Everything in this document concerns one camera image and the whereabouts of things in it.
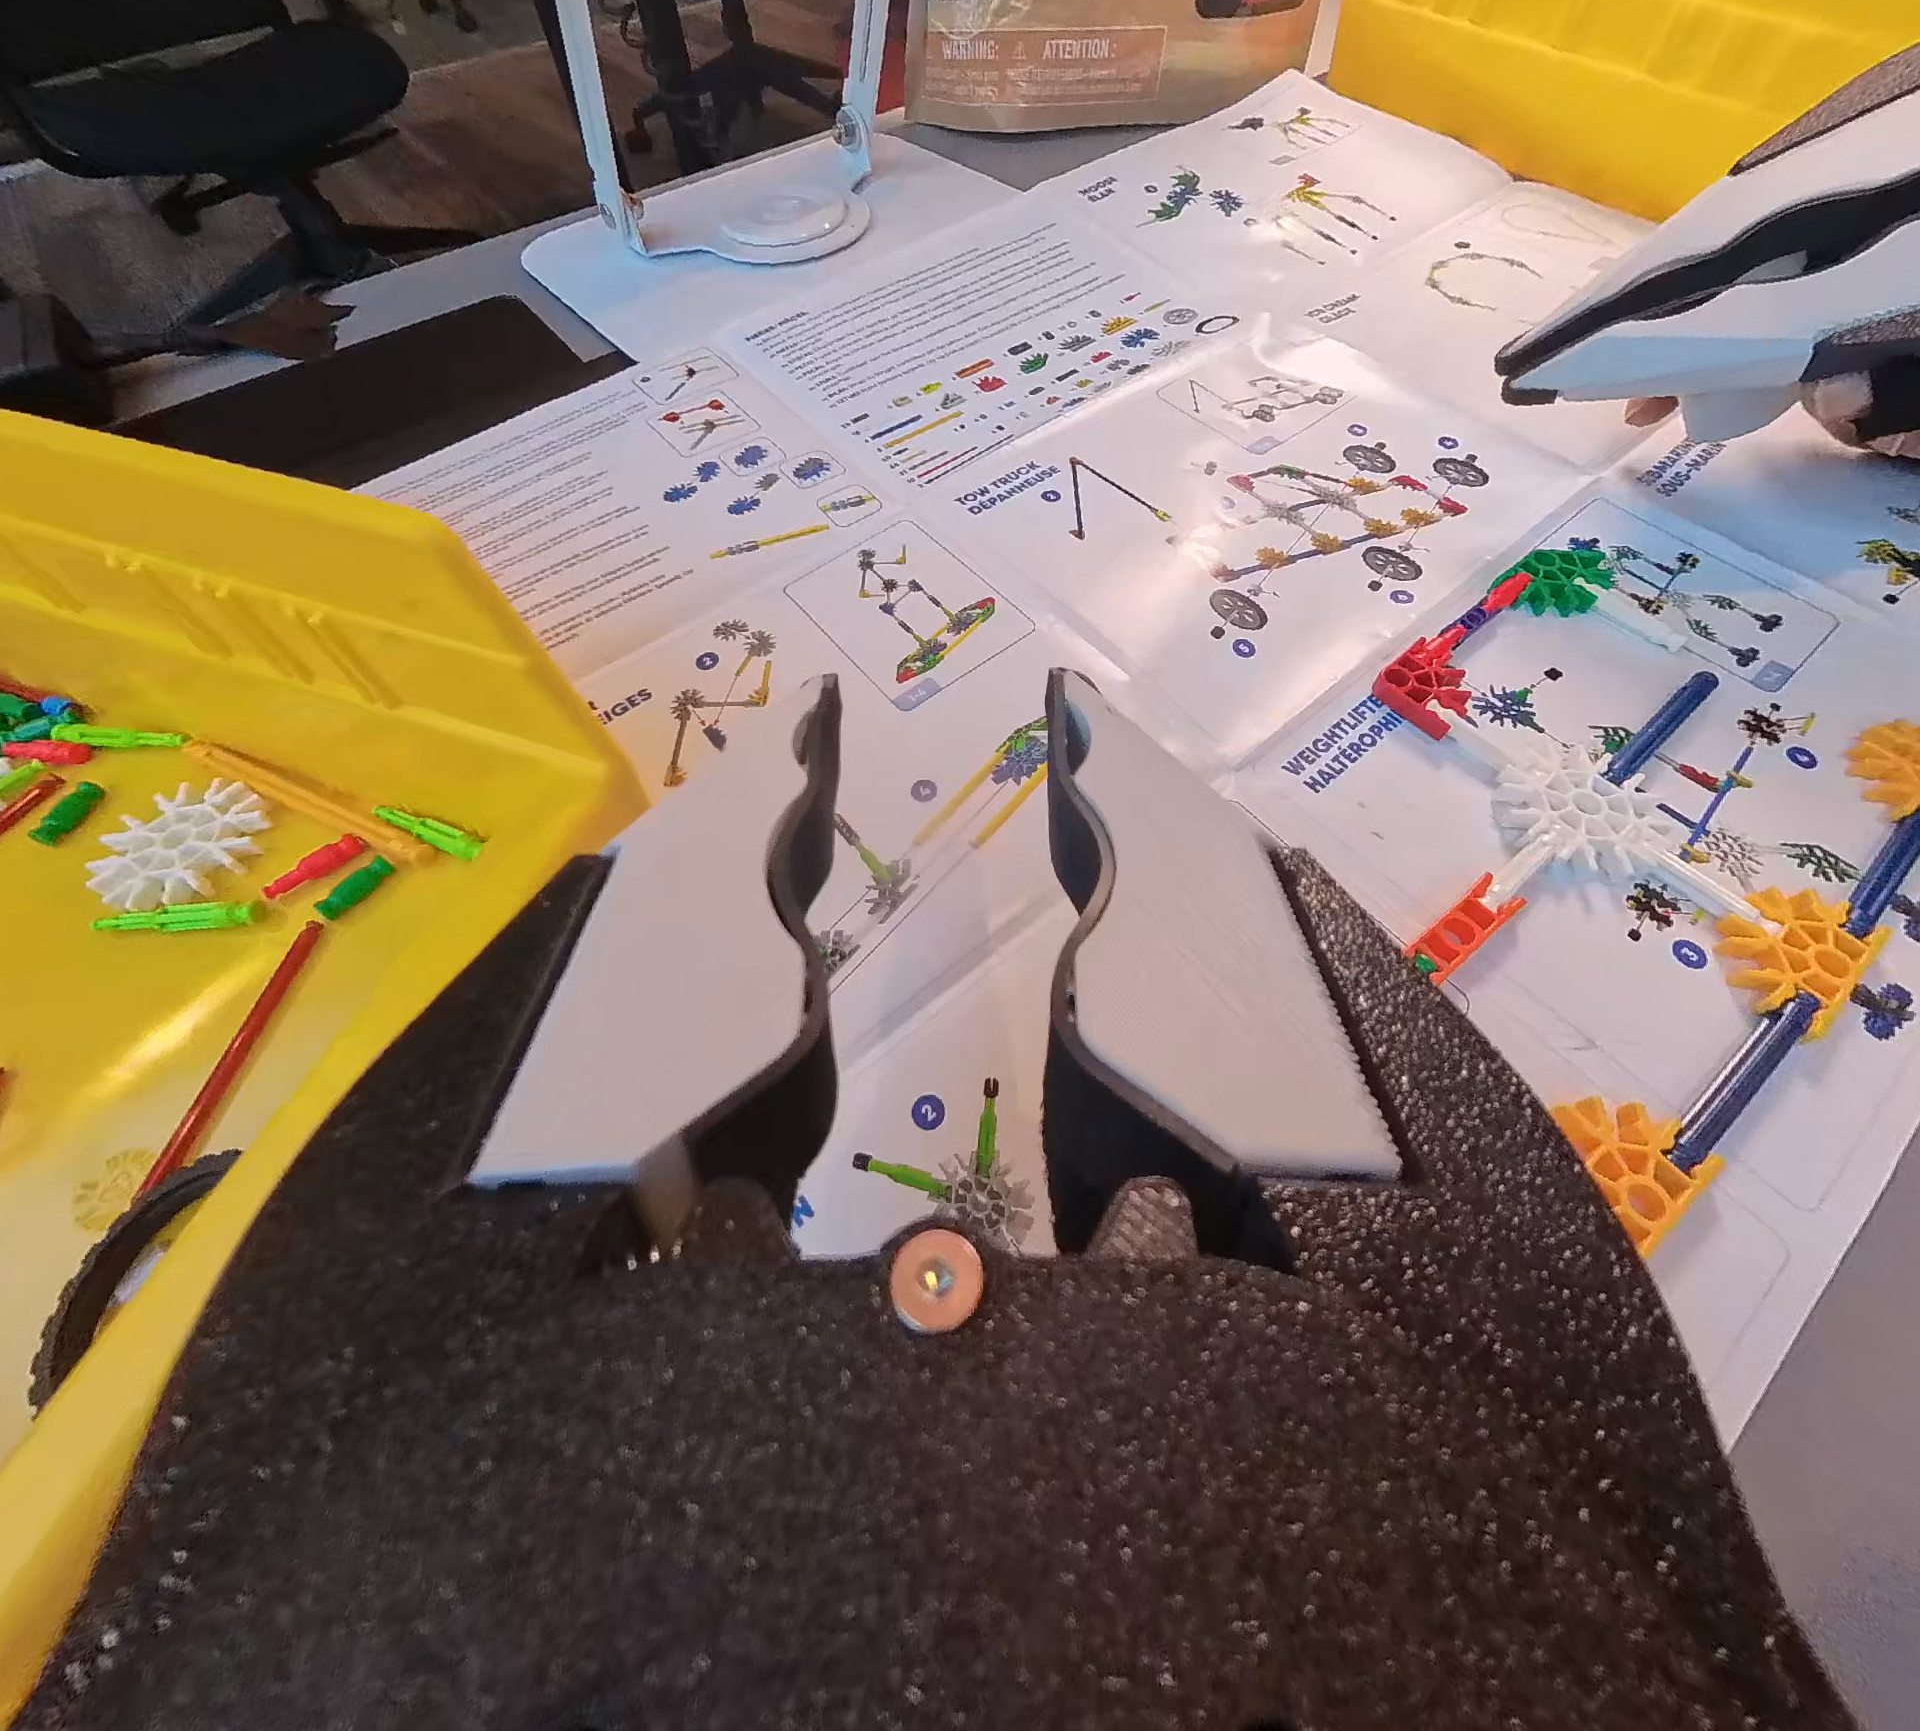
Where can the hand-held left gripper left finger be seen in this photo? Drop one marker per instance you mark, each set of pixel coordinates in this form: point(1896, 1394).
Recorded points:
point(645, 1012)

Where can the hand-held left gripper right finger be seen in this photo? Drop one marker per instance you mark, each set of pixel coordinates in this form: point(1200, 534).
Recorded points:
point(1231, 1012)

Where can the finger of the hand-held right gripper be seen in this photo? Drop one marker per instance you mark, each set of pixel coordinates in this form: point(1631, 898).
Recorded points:
point(1681, 358)
point(1724, 238)

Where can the green connector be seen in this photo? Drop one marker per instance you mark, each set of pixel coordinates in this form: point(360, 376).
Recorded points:
point(1561, 584)

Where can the white snowflake connector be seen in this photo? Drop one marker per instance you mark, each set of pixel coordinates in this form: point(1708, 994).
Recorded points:
point(1544, 802)
point(150, 846)

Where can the yellow plastic parts bin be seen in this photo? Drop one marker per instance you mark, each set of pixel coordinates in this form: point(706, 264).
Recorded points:
point(300, 592)

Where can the person's right hand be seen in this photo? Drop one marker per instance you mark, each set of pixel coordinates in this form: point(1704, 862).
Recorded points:
point(1653, 412)

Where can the orange ladder piece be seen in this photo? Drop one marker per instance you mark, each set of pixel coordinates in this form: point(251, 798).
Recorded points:
point(1462, 936)

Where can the white printed instruction sheet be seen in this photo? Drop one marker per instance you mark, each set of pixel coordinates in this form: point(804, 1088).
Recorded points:
point(1110, 696)

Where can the blue rod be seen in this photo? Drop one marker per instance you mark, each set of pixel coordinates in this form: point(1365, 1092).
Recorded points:
point(1664, 724)
point(1883, 868)
point(1741, 1084)

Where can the red connector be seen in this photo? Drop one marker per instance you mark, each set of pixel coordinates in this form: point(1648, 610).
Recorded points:
point(1418, 688)

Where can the yellow rod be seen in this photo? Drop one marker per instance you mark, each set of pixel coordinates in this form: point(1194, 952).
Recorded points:
point(300, 794)

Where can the long red rod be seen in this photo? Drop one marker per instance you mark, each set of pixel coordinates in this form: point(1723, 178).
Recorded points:
point(224, 1064)

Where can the orange-yellow connector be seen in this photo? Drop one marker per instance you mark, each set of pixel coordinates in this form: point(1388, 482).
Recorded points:
point(1634, 1162)
point(1887, 768)
point(1801, 958)

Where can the pile of loose toy pieces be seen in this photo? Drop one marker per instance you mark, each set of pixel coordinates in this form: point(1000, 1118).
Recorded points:
point(173, 916)

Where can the black toy wheel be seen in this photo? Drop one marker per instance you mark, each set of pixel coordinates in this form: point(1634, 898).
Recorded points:
point(68, 1296)

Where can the white metal stand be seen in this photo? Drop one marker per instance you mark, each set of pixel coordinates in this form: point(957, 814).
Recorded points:
point(901, 194)

